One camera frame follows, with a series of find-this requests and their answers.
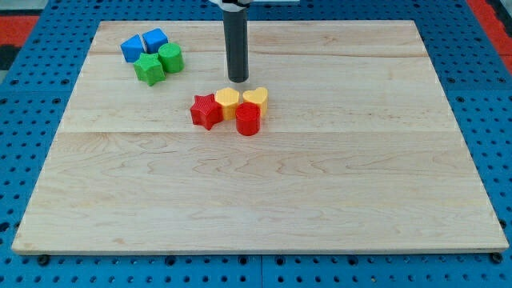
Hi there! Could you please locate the red star block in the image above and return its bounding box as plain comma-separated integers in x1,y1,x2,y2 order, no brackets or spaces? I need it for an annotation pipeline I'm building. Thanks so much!
190,94,223,130

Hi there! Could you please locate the green star block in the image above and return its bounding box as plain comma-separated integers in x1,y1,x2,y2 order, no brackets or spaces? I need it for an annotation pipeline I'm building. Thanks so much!
134,53,166,86

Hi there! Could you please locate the red cylinder block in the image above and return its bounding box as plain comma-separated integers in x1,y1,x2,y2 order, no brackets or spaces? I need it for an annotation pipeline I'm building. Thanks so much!
235,102,261,136

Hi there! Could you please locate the yellow heart block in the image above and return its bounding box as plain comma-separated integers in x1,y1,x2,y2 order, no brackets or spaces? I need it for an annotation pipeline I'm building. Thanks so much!
242,87,269,118

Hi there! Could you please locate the yellow hexagon block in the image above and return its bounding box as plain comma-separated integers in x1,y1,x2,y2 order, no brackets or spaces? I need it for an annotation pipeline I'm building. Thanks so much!
214,87,240,120

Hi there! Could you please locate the light wooden board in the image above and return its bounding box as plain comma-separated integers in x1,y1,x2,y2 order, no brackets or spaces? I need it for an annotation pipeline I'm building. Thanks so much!
12,20,509,255

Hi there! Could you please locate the green cylinder block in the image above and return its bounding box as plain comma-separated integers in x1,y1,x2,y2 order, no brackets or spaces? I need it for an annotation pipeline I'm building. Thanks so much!
158,42,184,74

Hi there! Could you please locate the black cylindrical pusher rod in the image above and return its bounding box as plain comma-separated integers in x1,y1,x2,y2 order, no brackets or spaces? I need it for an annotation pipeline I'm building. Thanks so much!
223,9,249,83

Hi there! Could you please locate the blue cube block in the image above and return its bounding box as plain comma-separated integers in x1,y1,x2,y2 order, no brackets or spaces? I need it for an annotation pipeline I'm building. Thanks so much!
142,28,168,54

